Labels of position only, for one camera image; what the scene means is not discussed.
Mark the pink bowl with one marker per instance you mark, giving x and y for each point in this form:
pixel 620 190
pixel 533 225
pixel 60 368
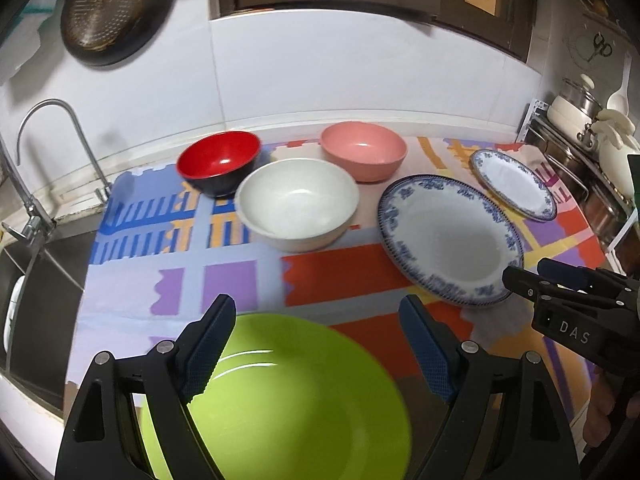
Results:
pixel 362 152

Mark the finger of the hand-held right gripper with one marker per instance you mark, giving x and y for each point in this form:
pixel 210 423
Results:
pixel 570 275
pixel 565 327

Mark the steel sink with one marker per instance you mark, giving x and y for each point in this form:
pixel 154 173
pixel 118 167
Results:
pixel 45 310

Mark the large blue patterned plate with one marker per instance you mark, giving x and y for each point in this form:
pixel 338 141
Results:
pixel 450 235

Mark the metal dish rack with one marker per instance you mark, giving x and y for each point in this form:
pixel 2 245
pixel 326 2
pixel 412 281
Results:
pixel 537 130

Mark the white plastic package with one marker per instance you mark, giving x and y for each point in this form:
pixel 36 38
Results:
pixel 30 35

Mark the small blue patterned plate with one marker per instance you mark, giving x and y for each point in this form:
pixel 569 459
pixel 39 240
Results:
pixel 515 185

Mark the colourful printed mat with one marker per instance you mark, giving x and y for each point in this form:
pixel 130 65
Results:
pixel 235 280

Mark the white jug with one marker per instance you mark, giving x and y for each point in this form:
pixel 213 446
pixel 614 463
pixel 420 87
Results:
pixel 617 155

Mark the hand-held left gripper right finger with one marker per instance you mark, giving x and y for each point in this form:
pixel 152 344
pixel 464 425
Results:
pixel 430 355

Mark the white ceramic pot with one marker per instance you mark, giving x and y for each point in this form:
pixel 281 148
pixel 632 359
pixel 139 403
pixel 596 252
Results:
pixel 570 120

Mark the black frying pan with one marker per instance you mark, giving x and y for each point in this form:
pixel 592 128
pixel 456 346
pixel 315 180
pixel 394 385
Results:
pixel 107 5

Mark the black scissors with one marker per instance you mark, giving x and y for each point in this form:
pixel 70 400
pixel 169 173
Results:
pixel 601 47

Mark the green plate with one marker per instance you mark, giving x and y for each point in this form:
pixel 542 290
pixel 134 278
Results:
pixel 300 400

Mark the steel pot with lid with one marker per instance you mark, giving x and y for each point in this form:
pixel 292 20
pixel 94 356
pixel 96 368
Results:
pixel 582 95

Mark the large steel pot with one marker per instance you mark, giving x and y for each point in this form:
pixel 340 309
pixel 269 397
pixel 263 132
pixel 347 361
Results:
pixel 602 210

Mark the red and black bowl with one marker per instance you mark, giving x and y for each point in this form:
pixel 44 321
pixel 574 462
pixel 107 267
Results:
pixel 220 160

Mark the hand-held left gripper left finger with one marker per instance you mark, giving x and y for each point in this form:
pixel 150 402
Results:
pixel 210 350

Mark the chrome gooseneck faucet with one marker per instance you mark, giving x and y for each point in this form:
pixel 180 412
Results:
pixel 50 102

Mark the chrome tap valve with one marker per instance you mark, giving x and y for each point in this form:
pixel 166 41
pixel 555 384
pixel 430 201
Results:
pixel 30 225

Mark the white plastic ladle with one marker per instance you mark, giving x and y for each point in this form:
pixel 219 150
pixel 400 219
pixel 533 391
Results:
pixel 619 95

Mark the white dish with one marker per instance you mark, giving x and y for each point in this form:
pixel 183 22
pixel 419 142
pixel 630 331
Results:
pixel 12 310

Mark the white bowl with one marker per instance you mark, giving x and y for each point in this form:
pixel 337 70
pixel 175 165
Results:
pixel 295 202

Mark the person's right hand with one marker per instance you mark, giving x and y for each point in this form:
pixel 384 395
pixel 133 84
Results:
pixel 600 410

